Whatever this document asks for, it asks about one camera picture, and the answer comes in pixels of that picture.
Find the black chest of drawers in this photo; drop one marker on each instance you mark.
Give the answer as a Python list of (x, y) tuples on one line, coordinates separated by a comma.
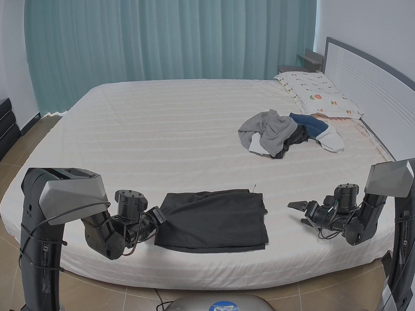
[(8, 125)]

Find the blue-green curtain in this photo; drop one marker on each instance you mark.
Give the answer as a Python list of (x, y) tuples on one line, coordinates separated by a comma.
[(162, 28)]

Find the black T-shirt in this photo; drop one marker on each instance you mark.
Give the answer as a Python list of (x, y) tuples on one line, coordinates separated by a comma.
[(214, 222)]

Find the bed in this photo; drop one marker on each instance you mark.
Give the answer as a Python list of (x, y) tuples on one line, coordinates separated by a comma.
[(146, 141)]

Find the white printed pillow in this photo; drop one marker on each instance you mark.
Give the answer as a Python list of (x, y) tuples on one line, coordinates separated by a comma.
[(317, 94)]

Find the grey bedside table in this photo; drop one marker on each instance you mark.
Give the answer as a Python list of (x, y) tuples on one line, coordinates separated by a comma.
[(313, 57)]

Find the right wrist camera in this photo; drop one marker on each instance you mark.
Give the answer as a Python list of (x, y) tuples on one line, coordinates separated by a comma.
[(330, 201)]

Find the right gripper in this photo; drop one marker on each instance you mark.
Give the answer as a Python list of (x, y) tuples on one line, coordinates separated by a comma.
[(316, 214)]

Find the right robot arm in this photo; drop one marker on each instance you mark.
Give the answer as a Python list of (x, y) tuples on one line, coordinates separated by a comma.
[(385, 177)]

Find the pile of clothes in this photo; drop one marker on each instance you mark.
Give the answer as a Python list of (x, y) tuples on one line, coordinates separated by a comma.
[(272, 131)]

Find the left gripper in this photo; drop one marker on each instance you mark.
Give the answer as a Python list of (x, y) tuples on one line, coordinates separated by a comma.
[(155, 219)]

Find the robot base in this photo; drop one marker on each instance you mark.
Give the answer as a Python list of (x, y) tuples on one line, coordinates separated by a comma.
[(194, 305)]

